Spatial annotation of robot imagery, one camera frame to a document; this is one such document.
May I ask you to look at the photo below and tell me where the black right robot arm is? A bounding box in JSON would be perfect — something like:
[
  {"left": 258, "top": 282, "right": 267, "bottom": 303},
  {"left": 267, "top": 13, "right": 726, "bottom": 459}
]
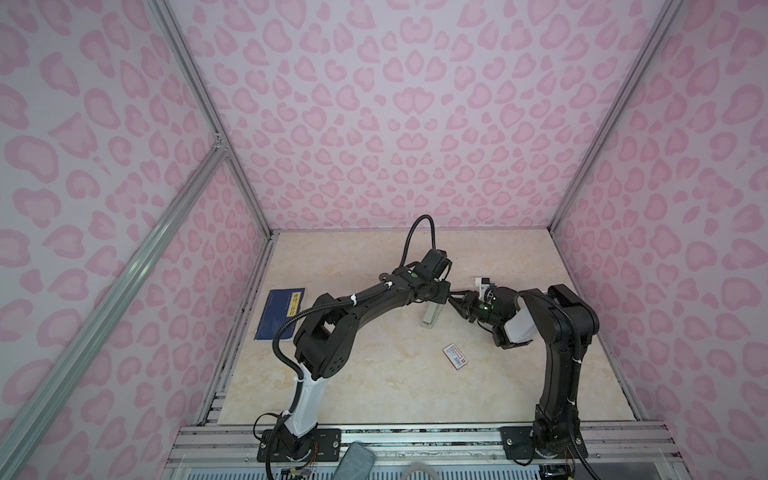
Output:
[{"left": 448, "top": 284, "right": 599, "bottom": 459}]

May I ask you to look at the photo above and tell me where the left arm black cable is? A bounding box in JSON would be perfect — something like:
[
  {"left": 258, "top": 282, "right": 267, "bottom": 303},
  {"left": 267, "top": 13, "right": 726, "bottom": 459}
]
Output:
[{"left": 271, "top": 214, "right": 438, "bottom": 382}]

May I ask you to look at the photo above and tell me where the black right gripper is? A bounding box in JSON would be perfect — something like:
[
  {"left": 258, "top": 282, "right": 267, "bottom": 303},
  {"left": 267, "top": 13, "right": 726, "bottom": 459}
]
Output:
[{"left": 448, "top": 292, "right": 503, "bottom": 329}]

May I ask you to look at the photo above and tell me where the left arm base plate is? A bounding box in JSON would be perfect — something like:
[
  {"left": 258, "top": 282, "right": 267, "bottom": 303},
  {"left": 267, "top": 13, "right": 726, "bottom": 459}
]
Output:
[{"left": 257, "top": 427, "right": 341, "bottom": 463}]

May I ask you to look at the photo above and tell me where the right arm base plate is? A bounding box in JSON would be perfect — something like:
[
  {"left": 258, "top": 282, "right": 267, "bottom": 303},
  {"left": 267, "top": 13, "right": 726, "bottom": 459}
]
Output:
[{"left": 499, "top": 425, "right": 589, "bottom": 463}]

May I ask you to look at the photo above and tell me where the grey cloth pad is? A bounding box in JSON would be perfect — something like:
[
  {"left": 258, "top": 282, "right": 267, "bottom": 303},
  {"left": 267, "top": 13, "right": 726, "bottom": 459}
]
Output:
[{"left": 332, "top": 442, "right": 377, "bottom": 480}]

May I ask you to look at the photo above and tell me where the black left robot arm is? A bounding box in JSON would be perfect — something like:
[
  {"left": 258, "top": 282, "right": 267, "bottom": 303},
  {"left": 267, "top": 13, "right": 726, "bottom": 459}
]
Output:
[{"left": 272, "top": 249, "right": 452, "bottom": 441}]

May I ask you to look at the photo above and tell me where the aluminium front rail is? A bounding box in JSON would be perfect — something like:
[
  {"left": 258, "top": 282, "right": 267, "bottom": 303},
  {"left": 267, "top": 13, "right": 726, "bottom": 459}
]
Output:
[{"left": 161, "top": 421, "right": 690, "bottom": 479}]

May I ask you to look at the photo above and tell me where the red white staple box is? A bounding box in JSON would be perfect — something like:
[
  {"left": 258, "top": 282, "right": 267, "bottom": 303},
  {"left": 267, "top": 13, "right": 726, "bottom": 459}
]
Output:
[{"left": 443, "top": 343, "right": 468, "bottom": 370}]

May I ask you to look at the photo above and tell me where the dark blue booklet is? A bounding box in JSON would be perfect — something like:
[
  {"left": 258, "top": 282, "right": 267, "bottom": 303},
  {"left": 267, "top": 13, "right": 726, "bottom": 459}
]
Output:
[{"left": 254, "top": 288, "right": 305, "bottom": 341}]

